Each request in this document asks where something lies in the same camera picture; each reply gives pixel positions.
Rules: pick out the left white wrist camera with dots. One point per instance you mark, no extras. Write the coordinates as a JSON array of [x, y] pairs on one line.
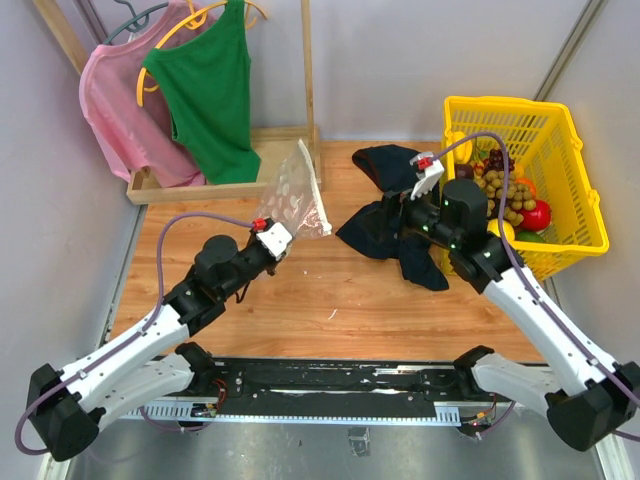
[[274, 237]]

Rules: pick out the red apple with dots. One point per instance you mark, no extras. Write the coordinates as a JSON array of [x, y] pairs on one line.
[[538, 218]]

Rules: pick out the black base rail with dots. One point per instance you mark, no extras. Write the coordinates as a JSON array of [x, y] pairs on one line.
[[330, 391]]

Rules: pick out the green tank top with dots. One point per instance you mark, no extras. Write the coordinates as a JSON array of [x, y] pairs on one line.
[[206, 84]]

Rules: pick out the pink shirt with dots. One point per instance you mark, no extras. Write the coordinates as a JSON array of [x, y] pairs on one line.
[[134, 137]]

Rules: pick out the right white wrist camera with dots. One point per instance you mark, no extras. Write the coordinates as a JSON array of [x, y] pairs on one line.
[[428, 170]]

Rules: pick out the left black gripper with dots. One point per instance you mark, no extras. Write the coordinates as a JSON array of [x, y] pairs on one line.
[[272, 269]]

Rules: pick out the yellow lemon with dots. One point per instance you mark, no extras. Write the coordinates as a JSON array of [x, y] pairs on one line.
[[502, 228]]

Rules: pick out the clear zip top bag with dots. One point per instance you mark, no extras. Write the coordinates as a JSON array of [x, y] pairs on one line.
[[293, 197]]

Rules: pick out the grey clothes hanger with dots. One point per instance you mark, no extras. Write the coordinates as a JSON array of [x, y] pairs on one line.
[[137, 22]]

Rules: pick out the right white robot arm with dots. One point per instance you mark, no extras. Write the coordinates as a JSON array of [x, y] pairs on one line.
[[587, 395]]

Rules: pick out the green lime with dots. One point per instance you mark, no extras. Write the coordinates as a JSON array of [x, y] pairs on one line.
[[529, 236]]

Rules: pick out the yellow plastic basket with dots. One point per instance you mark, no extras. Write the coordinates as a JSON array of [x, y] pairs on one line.
[[540, 137]]

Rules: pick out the dark navy cloth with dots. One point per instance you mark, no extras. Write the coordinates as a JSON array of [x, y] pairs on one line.
[[375, 230]]

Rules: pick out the brown longan fruit bunch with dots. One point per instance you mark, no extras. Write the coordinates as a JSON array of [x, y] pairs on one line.
[[496, 185]]

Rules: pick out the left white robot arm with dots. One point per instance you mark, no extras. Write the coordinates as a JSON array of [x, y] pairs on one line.
[[70, 407]]

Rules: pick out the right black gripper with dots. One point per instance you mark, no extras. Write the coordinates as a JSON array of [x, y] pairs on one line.
[[399, 205]]

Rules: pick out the wooden clothes rack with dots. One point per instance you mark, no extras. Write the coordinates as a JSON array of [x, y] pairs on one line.
[[273, 145]]

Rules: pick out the orange fruit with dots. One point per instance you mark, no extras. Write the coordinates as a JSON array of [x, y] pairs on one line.
[[525, 185]]

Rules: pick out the dark purple grape bunch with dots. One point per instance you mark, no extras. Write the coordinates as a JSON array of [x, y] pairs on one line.
[[495, 161]]

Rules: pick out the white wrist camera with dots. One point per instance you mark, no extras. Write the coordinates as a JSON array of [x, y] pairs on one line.
[[428, 170], [274, 237]]

